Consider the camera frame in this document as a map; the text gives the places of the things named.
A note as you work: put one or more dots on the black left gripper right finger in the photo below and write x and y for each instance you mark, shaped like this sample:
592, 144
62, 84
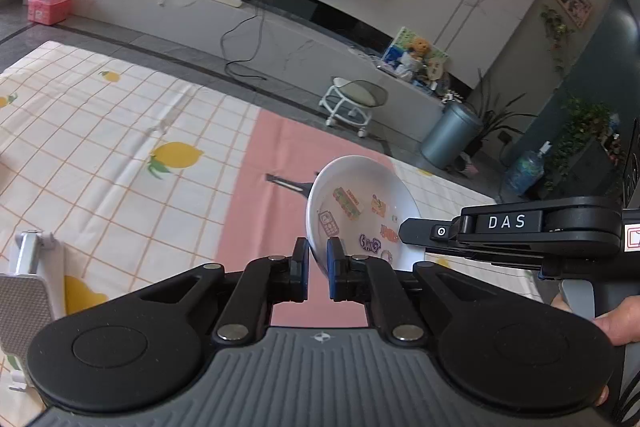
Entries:
383, 291

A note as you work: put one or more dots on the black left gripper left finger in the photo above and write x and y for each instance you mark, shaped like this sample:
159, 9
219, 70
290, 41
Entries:
248, 297

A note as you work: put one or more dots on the white sticker pattern dish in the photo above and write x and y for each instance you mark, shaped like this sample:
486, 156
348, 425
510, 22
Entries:
362, 202

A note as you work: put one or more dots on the right hand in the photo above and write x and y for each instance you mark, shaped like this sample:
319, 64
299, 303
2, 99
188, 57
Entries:
622, 325

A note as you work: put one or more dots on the potted green plant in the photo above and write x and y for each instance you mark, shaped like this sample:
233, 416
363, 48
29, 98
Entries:
578, 163

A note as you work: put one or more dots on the blue water bottle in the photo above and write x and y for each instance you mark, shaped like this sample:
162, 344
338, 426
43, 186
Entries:
527, 169

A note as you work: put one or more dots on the grey trash bin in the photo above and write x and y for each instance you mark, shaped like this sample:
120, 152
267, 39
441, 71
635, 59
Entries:
453, 132

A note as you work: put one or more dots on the checked lemon tablecloth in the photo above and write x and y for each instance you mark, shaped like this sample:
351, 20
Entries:
141, 175

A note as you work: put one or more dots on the grey round stool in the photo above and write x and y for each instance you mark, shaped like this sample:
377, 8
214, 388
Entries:
352, 102

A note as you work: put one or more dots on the grey phone stand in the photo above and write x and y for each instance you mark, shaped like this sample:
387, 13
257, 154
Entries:
32, 296

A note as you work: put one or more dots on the teddy bear toy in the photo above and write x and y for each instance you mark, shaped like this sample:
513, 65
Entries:
415, 53

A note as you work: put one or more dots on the pink storage box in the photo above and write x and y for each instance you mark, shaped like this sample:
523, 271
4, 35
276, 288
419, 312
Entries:
48, 12

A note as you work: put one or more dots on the framed wall picture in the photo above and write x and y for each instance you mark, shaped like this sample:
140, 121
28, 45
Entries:
579, 11

